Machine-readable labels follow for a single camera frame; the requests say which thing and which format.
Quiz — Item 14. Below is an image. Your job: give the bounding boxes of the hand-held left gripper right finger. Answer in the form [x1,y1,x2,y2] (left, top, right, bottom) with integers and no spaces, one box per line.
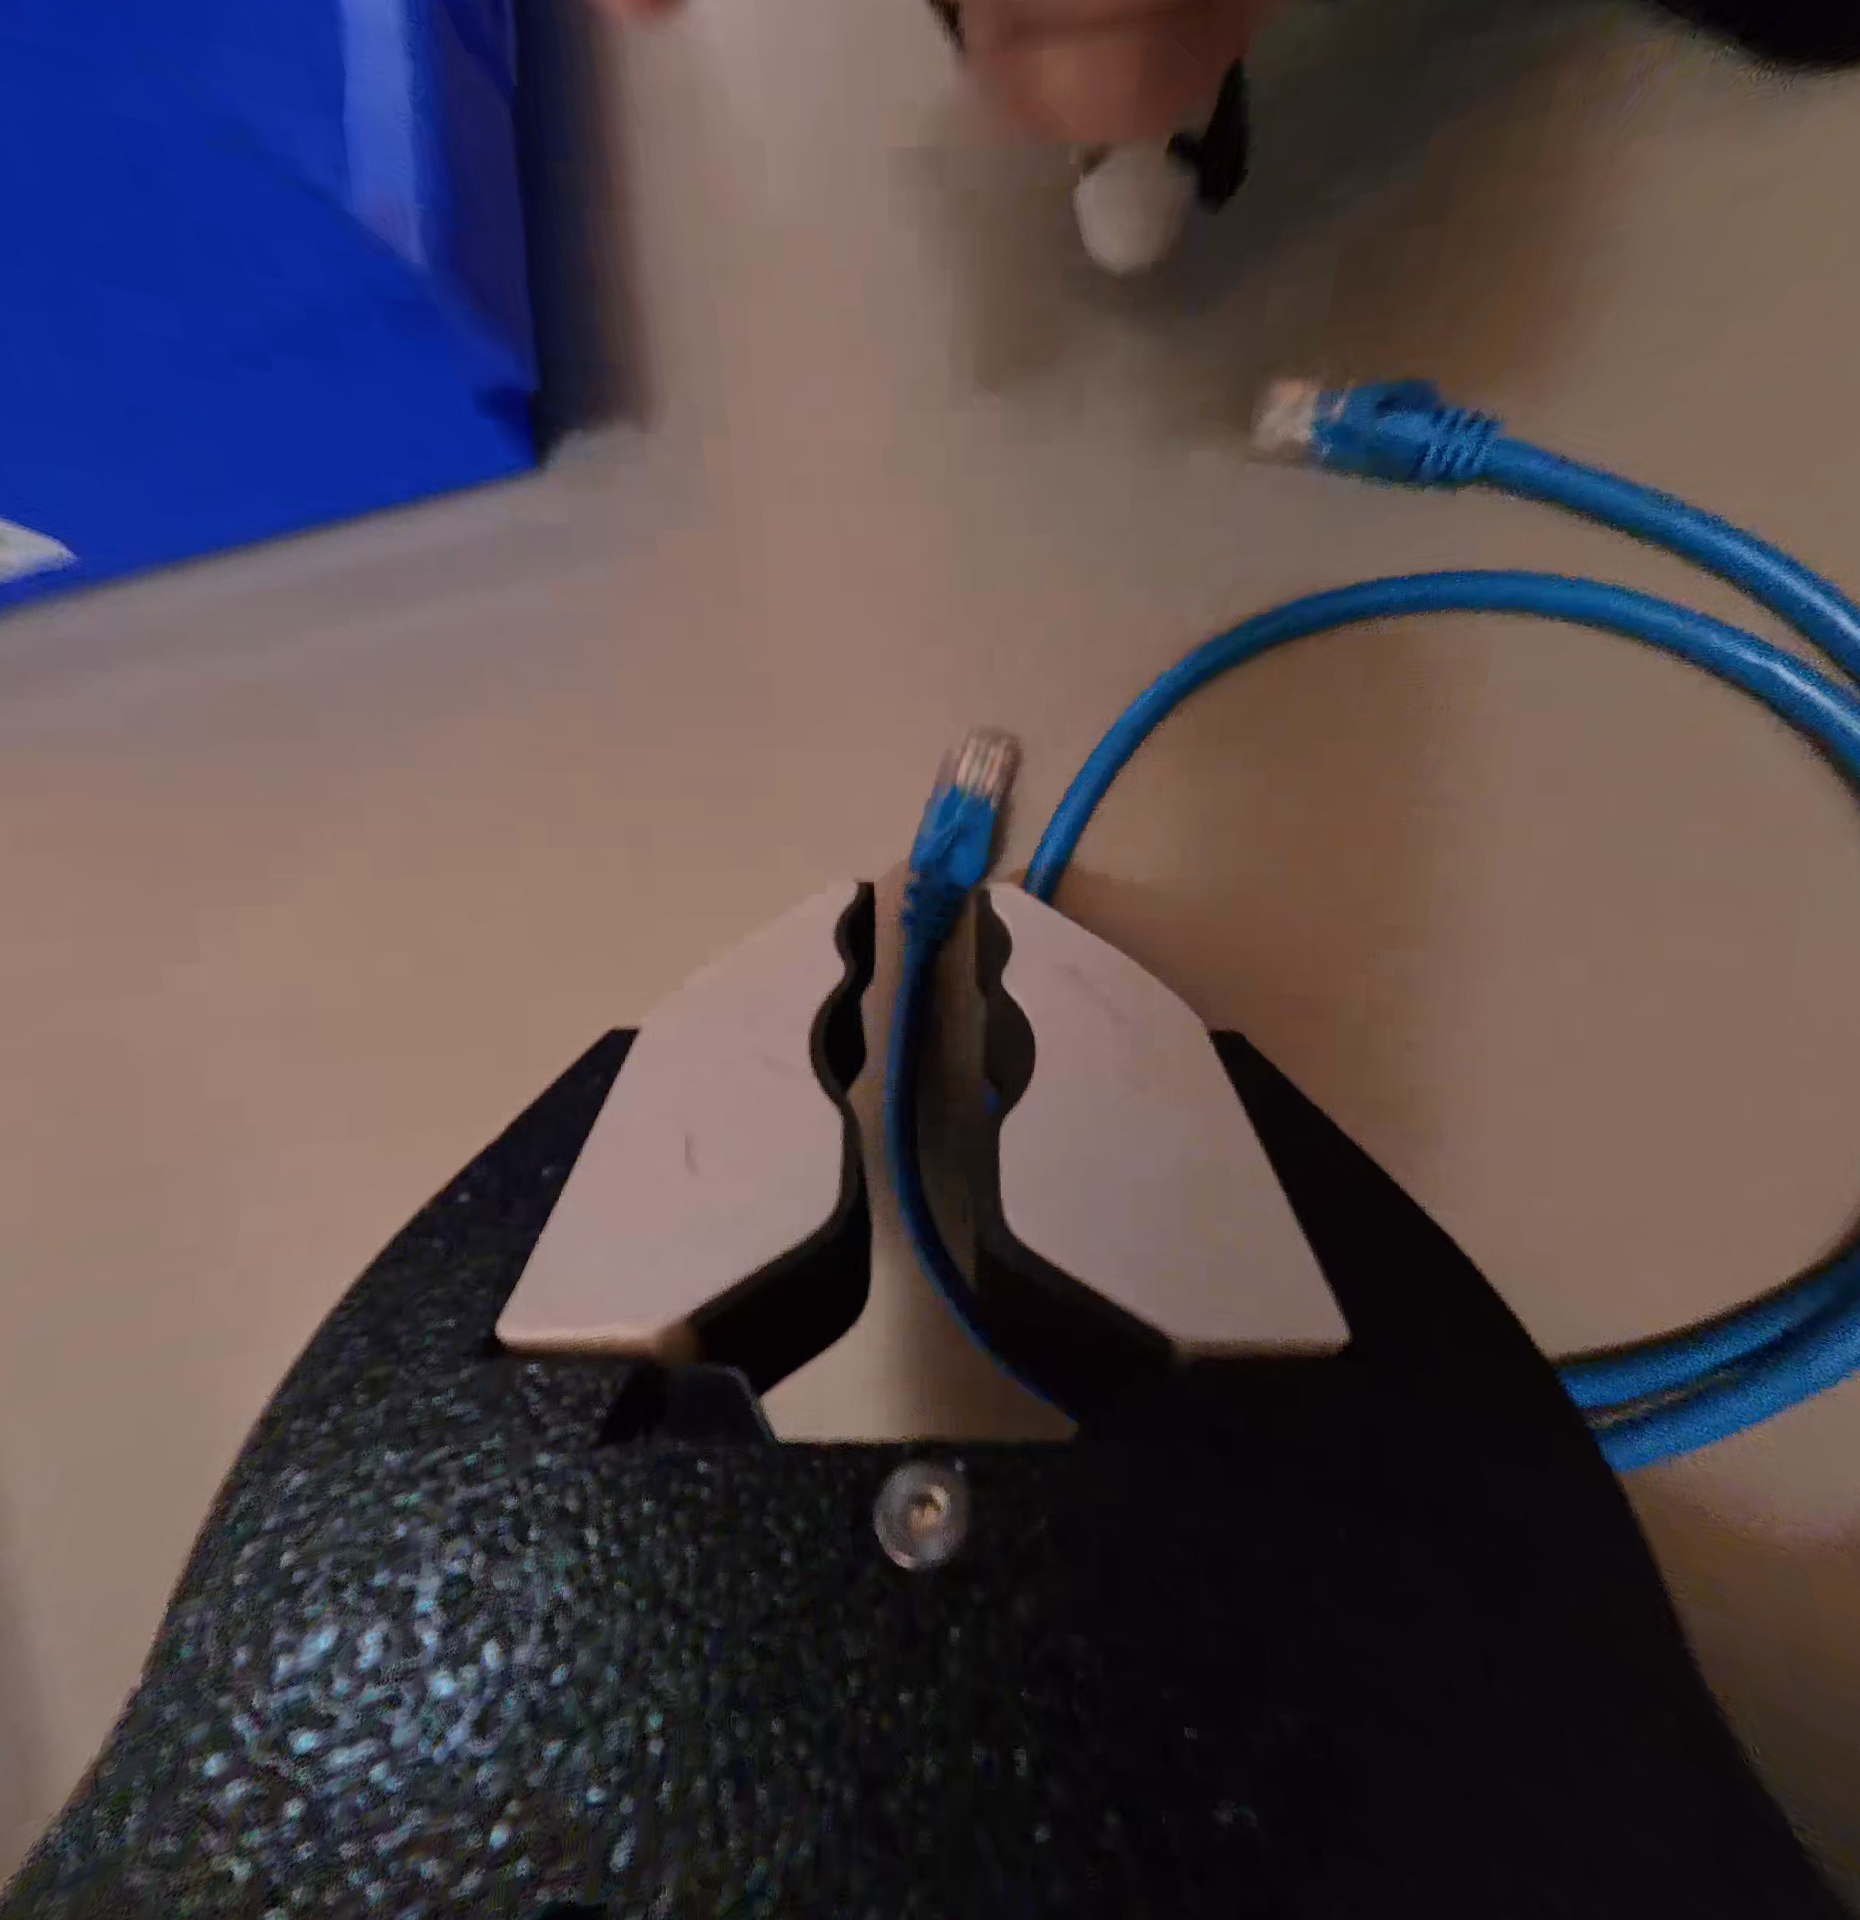
[965,883,1350,1425]

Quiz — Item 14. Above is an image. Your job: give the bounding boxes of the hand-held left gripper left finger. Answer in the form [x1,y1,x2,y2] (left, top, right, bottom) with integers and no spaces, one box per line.
[490,878,878,1406]

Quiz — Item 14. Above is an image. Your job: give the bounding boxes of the blue ethernet cable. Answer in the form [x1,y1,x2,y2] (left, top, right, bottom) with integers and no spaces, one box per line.
[878,378,1860,1474]

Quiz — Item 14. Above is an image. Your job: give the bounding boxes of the person's right hand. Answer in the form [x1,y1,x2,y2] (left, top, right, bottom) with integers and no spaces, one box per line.
[928,0,1264,153]

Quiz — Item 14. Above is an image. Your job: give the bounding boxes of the blue plastic bin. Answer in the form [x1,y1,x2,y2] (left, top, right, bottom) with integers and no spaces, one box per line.
[0,0,544,622]

